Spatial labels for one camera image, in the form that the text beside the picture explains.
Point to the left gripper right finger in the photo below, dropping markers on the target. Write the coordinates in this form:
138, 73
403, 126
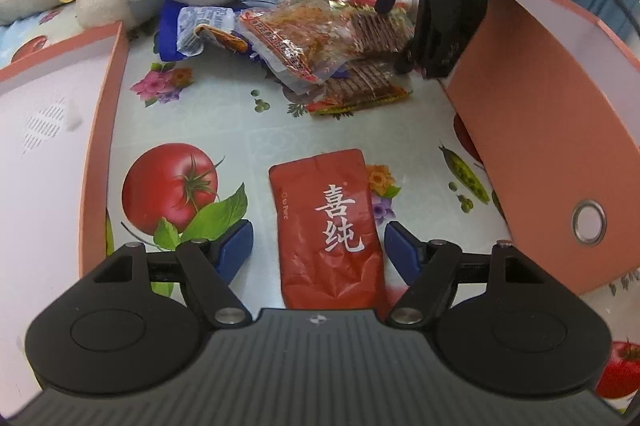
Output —
432, 271

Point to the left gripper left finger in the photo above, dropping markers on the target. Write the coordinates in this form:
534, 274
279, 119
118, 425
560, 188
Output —
204, 270

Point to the dark red tea pouch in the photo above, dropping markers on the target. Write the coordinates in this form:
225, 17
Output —
330, 256

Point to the orange dried meat packet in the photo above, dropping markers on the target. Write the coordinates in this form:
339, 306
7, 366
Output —
307, 39

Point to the orange storage box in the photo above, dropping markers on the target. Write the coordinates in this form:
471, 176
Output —
550, 97

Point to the orange box lid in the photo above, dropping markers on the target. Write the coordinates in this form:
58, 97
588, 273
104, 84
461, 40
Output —
57, 115

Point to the blue white snack wrapper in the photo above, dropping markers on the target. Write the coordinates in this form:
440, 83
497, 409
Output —
185, 31

